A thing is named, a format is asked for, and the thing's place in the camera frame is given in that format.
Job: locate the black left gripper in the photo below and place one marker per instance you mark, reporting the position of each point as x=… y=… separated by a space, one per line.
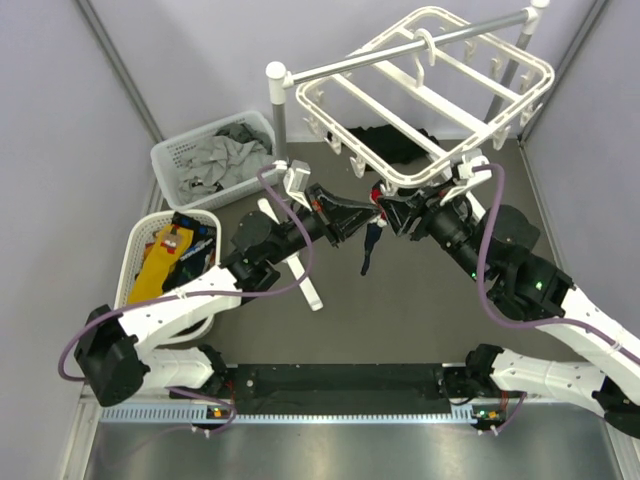
x=351 y=217

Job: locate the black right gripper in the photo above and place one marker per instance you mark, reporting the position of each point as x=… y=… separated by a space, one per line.
x=402 y=213

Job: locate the navy santa sock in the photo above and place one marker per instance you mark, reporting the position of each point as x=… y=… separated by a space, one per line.
x=374 y=228

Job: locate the white clip sock hanger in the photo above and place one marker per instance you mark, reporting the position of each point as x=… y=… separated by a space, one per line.
x=426 y=38

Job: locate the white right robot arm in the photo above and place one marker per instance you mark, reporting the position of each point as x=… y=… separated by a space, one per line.
x=521 y=290

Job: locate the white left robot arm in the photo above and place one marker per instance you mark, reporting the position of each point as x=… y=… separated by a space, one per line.
x=123 y=352

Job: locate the black garment on floor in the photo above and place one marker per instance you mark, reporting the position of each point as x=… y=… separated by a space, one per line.
x=389 y=144

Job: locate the grey clothes pile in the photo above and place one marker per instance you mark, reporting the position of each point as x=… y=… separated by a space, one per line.
x=234 y=154

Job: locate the white rectangular laundry basket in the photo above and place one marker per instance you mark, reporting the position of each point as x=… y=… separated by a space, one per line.
x=165 y=157

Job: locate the black blue patterned sock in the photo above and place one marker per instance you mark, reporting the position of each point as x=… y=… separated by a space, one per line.
x=204 y=238

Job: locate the yellow bear sock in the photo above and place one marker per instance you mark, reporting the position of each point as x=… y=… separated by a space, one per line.
x=170 y=244

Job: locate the white oval sock basket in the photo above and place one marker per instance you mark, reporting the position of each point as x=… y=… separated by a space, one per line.
x=141 y=239

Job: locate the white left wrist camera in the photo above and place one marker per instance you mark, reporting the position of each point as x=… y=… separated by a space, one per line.
x=296 y=174

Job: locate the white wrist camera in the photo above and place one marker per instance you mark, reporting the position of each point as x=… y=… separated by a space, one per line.
x=467 y=174
x=296 y=174

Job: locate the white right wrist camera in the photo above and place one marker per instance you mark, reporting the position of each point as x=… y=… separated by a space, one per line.
x=467 y=174

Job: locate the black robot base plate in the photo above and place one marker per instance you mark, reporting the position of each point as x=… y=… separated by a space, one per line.
x=329 y=388

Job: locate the grey slotted cable duct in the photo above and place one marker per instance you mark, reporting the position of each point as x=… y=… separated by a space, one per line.
x=200 y=413

